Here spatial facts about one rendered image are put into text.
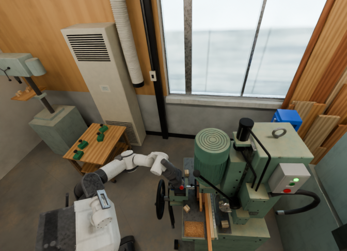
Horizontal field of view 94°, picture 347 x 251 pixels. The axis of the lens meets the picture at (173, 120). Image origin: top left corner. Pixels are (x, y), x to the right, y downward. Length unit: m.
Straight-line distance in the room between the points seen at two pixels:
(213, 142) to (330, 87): 1.79
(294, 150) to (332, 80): 1.57
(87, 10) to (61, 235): 2.07
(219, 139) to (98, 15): 1.91
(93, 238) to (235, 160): 0.70
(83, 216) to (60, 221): 0.08
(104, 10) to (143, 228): 2.45
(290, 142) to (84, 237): 0.95
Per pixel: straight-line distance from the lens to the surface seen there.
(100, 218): 0.77
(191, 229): 1.22
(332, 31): 2.10
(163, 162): 0.91
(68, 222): 0.90
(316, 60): 2.14
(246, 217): 1.13
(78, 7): 2.39
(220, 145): 0.79
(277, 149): 0.84
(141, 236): 2.22
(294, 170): 0.86
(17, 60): 2.54
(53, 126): 2.77
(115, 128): 2.50
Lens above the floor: 2.10
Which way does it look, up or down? 41 degrees down
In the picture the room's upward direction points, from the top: 5 degrees counter-clockwise
